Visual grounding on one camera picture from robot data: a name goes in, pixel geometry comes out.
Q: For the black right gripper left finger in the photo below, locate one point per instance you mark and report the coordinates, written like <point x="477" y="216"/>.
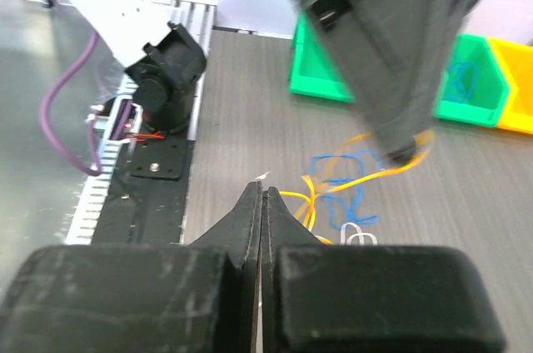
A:
<point x="201" y="297"/>

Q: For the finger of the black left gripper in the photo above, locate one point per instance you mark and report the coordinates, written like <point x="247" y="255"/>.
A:
<point x="391" y="54"/>

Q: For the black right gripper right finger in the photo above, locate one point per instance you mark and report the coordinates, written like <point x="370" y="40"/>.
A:
<point x="339" y="298"/>

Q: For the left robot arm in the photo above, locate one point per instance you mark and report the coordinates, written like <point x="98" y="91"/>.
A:
<point x="161" y="58"/>

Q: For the lower green storage bin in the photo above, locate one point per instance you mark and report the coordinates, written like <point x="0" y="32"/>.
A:
<point x="312" y="73"/>

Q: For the green storage bin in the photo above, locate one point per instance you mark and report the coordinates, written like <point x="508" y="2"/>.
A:
<point x="312" y="73"/>
<point x="473" y="90"/>

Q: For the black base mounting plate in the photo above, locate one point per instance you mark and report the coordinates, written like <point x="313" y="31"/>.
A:
<point x="147" y="195"/>

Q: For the upper green storage bin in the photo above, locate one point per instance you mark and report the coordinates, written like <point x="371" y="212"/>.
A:
<point x="473" y="90"/>

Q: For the orange storage bin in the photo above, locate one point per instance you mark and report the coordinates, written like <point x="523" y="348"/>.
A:
<point x="515" y="61"/>

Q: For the white slotted cable duct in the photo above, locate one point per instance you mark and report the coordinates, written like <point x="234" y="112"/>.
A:
<point x="95" y="190"/>

